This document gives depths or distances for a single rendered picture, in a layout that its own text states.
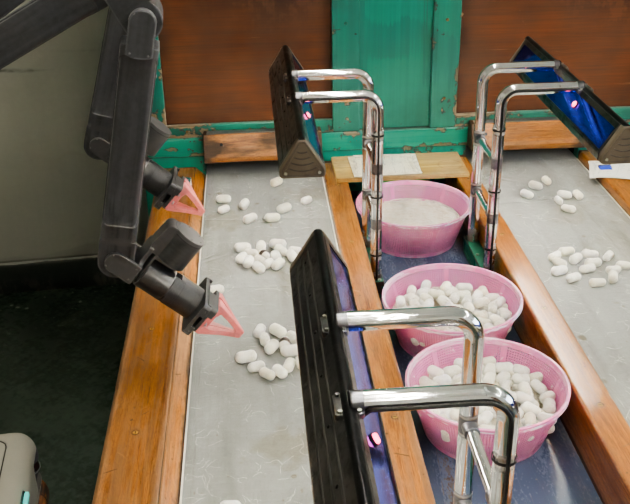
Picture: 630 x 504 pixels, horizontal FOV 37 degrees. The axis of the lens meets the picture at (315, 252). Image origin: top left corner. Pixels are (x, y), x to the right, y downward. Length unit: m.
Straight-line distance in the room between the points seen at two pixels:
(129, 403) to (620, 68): 1.57
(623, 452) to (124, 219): 0.82
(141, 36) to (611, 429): 0.90
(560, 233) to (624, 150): 0.47
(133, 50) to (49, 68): 1.89
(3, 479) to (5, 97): 1.47
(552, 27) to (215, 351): 1.25
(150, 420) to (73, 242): 2.02
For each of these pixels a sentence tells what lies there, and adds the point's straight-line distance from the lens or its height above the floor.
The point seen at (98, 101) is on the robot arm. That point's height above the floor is 1.11.
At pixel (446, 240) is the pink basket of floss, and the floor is 0.71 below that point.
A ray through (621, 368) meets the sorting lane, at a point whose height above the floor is 0.74.
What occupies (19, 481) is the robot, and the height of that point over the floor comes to 0.27.
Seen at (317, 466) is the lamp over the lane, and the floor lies 1.07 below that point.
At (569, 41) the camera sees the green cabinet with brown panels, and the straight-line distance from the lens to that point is 2.48.
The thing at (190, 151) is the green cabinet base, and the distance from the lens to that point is 2.42.
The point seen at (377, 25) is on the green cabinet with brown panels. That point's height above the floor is 1.11.
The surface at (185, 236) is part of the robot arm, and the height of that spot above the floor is 1.01.
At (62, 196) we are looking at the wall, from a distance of 3.38.
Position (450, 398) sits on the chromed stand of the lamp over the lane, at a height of 1.11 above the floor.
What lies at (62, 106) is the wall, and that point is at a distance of 3.27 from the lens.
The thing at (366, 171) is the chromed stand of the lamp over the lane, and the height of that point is 0.90.
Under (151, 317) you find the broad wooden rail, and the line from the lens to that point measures 1.76.
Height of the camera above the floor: 1.65
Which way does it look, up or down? 27 degrees down
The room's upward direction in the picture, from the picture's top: 1 degrees counter-clockwise
